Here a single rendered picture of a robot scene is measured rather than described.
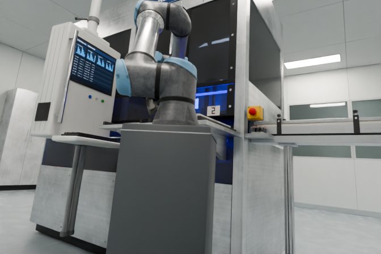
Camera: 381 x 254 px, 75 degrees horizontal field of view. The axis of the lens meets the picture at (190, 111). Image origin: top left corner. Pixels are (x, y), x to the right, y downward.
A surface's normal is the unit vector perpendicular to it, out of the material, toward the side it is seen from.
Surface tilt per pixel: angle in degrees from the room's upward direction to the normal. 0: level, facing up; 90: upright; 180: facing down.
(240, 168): 90
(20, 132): 90
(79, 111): 90
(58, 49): 90
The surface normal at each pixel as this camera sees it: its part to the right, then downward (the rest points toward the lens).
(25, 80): 0.84, -0.07
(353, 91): -0.54, -0.22
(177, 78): 0.08, -0.21
